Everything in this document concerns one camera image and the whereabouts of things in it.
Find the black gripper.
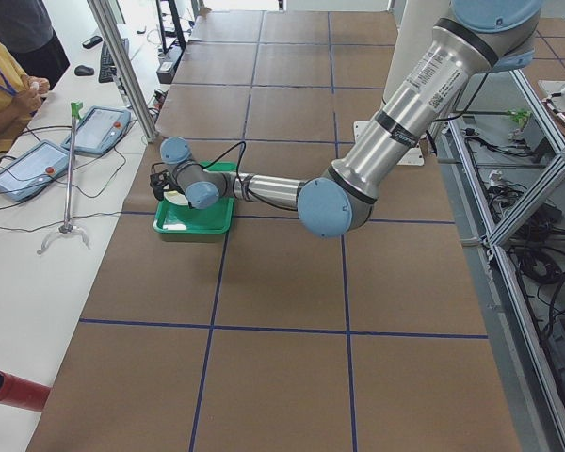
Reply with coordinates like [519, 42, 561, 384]
[150, 169, 170, 201]

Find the white round plate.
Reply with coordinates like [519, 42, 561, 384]
[164, 190, 188, 206]

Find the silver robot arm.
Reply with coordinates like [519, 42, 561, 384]
[150, 1, 542, 237]

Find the green plastic tray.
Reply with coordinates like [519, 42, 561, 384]
[150, 164, 234, 243]

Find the far teach pendant tablet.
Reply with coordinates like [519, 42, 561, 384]
[71, 102, 131, 156]

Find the teach pendant tablet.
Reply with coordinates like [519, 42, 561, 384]
[0, 140, 69, 202]
[71, 102, 131, 156]

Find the reacher grabber tool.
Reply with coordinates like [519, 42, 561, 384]
[37, 101, 89, 255]

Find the near teach pendant tablet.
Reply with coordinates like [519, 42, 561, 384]
[0, 140, 69, 202]

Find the black keyboard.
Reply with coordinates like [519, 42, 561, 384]
[98, 42, 116, 83]

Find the black computer mouse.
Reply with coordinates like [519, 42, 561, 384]
[74, 65, 95, 77]

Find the person in yellow shirt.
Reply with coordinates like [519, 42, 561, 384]
[0, 41, 50, 153]

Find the person in grey shirt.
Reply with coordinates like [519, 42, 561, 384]
[0, 0, 70, 89]

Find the red cylinder tube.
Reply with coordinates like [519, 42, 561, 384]
[0, 371, 51, 412]

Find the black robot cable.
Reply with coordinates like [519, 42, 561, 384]
[151, 140, 307, 213]

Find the aluminium frame post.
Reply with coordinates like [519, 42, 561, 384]
[88, 0, 158, 143]

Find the aluminium frame rail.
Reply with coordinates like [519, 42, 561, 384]
[439, 71, 565, 451]

